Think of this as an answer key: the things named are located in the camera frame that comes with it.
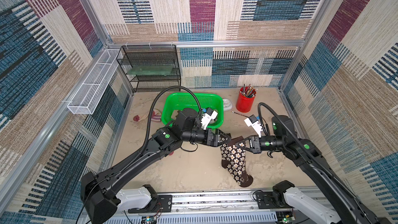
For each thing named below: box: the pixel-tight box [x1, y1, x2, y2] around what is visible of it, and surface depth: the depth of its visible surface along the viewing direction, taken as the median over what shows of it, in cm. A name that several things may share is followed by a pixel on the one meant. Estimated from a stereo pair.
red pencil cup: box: [235, 86, 257, 113], surface depth 104 cm
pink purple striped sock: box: [133, 108, 162, 122], surface depth 105 cm
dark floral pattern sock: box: [220, 135, 254, 188], surface depth 66 cm
